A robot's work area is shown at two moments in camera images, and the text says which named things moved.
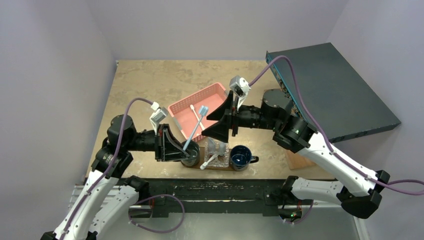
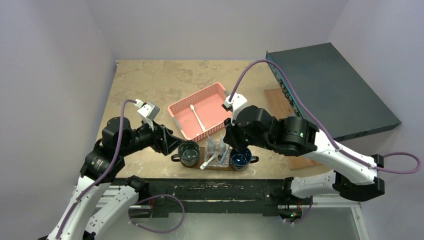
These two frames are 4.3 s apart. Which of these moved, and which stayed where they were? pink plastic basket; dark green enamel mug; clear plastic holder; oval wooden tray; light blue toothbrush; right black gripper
Moved: right black gripper; light blue toothbrush
Stayed: oval wooden tray; pink plastic basket; dark green enamel mug; clear plastic holder
